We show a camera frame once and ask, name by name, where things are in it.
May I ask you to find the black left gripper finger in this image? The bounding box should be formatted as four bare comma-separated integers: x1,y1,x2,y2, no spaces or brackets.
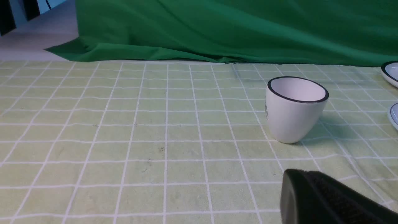
280,169,398,224

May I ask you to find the white cup black rim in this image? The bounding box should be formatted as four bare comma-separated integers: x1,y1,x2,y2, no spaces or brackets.
265,76,329,144

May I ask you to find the light blue large plate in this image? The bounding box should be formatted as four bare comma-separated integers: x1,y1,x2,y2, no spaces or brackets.
387,103,398,130

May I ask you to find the white plate black rim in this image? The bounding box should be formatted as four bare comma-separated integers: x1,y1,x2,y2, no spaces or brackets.
381,61,398,88

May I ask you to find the green backdrop cloth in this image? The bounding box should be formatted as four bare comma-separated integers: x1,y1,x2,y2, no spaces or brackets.
47,0,398,67

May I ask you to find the checked green tablecloth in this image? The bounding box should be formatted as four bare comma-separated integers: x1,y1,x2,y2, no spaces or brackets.
0,60,397,224

